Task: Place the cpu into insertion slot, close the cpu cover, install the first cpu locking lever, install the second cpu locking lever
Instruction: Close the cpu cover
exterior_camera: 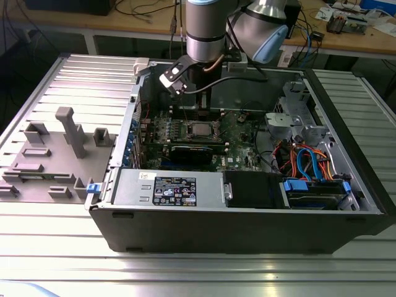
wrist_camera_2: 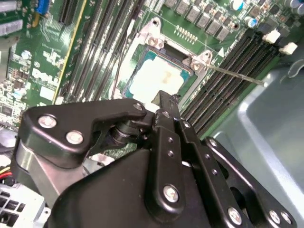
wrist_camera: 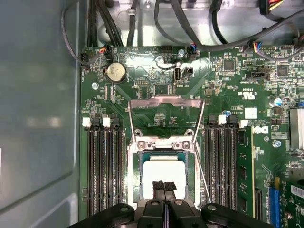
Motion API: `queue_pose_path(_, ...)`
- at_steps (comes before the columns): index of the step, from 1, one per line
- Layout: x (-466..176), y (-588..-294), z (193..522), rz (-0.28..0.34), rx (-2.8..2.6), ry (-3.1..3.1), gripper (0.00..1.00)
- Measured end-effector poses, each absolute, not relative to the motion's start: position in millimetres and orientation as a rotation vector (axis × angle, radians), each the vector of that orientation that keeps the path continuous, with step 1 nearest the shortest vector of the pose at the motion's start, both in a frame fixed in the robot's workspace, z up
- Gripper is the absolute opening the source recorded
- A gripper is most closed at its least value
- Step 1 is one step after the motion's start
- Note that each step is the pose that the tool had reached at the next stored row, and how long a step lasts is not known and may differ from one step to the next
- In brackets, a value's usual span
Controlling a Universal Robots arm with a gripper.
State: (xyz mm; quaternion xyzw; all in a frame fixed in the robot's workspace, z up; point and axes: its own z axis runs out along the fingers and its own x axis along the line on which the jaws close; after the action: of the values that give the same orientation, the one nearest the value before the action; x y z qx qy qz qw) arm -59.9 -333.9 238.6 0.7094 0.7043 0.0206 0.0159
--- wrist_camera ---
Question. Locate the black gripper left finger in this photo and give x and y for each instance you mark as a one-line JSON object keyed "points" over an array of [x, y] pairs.
{"points": [[152, 213]]}

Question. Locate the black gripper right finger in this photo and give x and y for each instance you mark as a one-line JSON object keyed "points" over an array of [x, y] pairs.
{"points": [[180, 213]]}

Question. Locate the silver CPU plate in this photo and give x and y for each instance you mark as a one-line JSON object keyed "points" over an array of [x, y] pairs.
{"points": [[164, 169]]}

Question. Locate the thin metal locking lever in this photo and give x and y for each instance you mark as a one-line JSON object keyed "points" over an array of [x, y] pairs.
{"points": [[202, 171]]}

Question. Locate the CPU socket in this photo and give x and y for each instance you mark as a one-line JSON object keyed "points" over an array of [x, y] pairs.
{"points": [[130, 166]]}

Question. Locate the black expansion slot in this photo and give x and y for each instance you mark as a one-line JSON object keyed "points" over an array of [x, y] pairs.
{"points": [[259, 204]]}

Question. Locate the blue expansion slot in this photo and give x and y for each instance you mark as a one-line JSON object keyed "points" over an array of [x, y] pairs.
{"points": [[275, 204]]}

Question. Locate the green RAM stick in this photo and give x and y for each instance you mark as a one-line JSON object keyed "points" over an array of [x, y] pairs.
{"points": [[244, 166]]}

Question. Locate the green motherboard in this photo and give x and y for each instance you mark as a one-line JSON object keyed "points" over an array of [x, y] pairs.
{"points": [[213, 95]]}

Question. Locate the internal USB port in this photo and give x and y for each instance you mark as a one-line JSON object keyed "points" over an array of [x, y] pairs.
{"points": [[177, 75]]}

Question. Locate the silver chipset heatsink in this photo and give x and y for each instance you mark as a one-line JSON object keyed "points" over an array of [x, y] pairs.
{"points": [[297, 128]]}

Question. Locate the round coin cell battery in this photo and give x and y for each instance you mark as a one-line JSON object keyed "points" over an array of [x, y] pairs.
{"points": [[116, 72]]}

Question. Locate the black PC case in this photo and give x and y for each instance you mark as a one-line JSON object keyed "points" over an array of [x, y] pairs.
{"points": [[35, 95]]}

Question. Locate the black power connector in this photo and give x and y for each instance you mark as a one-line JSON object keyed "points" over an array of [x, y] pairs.
{"points": [[264, 9]]}

